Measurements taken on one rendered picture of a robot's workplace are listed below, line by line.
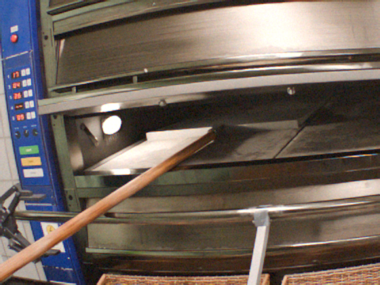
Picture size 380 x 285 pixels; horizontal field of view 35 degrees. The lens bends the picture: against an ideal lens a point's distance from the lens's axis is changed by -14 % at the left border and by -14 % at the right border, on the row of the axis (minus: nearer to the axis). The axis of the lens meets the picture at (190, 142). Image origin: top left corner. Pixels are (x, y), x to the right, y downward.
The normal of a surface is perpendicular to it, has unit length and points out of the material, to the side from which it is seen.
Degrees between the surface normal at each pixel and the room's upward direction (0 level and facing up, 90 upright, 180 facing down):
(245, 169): 90
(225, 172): 90
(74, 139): 90
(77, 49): 70
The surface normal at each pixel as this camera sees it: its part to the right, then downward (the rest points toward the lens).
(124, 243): -0.40, -0.12
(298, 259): -0.36, 0.22
